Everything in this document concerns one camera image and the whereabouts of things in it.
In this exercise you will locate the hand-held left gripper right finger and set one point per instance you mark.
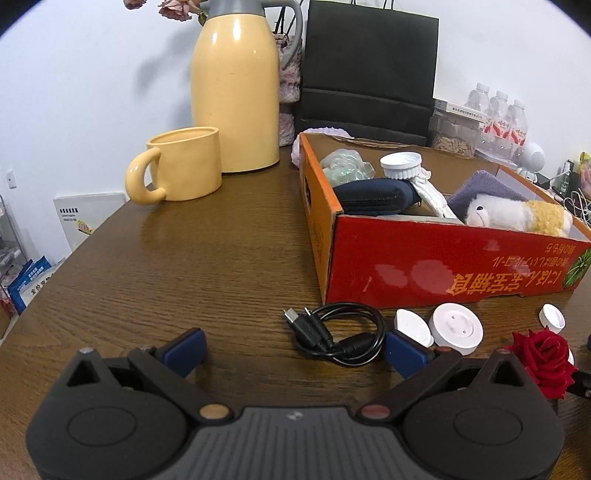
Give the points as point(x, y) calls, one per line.
point(406, 353)

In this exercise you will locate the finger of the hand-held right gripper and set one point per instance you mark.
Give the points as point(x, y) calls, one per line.
point(582, 391)

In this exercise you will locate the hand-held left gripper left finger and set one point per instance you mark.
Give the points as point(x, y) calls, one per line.
point(187, 348)

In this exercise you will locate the red rose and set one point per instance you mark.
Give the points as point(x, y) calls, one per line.
point(545, 360)

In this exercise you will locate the red cardboard box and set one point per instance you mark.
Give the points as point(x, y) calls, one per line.
point(415, 258)

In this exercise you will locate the navy zip pouch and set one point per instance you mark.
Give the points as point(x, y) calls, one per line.
point(378, 196)

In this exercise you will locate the white paper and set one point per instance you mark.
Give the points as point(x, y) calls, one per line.
point(429, 194)

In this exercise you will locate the white and yellow plush sheep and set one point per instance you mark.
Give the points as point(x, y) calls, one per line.
point(517, 214)

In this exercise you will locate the purple knitted cloth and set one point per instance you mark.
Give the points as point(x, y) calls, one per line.
point(485, 187)

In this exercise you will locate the white ribbed jar cap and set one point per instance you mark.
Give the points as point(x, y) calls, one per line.
point(400, 164)

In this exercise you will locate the iridescent bubble wrap ball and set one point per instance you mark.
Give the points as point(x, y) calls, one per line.
point(346, 164)

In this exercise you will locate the white flat lid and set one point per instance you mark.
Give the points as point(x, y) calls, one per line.
point(411, 326)

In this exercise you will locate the white round disc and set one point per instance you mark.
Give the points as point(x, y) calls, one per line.
point(455, 328)

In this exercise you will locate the small white bottle cap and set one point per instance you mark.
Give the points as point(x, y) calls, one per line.
point(551, 317)

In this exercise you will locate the white printed box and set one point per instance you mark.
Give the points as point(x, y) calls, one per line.
point(87, 221)

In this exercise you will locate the blue and white packets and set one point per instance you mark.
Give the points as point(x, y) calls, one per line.
point(27, 284)

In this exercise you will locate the yellow mug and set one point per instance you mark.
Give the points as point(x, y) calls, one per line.
point(189, 161)

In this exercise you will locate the dark upright box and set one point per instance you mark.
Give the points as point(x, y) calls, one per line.
point(565, 177)

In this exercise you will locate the yellow snack packet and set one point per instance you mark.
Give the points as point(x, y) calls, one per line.
point(585, 173)

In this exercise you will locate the clear container of nuts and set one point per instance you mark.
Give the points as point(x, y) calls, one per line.
point(455, 138)

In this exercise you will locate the lilac fluffy cloth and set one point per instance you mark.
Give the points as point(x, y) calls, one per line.
point(298, 152)

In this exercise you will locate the white robot toy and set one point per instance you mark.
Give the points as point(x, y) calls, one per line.
point(532, 159)

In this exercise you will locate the red label water bottle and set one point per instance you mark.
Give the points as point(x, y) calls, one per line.
point(517, 124)
point(478, 99)
point(496, 120)

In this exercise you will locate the yellow thermos jug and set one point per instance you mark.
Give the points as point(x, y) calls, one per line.
point(235, 92)

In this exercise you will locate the purple knit vase wrap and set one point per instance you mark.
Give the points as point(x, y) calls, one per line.
point(288, 87)

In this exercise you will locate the black paper bag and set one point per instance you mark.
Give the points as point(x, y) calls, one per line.
point(369, 69)

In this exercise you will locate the dried rose bouquet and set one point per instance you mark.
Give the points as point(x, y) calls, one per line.
point(178, 8)

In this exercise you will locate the white wall socket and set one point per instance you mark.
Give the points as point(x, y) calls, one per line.
point(10, 180)

